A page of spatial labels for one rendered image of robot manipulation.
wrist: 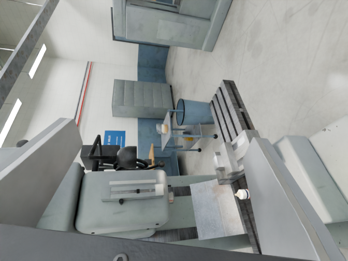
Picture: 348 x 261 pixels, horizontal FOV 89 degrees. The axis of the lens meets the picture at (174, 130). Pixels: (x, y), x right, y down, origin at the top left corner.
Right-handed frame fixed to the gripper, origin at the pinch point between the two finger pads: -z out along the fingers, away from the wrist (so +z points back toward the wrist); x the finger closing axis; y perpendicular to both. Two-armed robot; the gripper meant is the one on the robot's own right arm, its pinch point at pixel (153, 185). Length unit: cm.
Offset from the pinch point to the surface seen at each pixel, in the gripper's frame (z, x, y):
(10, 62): -295, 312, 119
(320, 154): -50, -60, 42
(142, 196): -28, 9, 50
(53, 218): -17, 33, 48
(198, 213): -49, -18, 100
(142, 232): -26, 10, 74
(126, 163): -29.7, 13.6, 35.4
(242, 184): -51, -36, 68
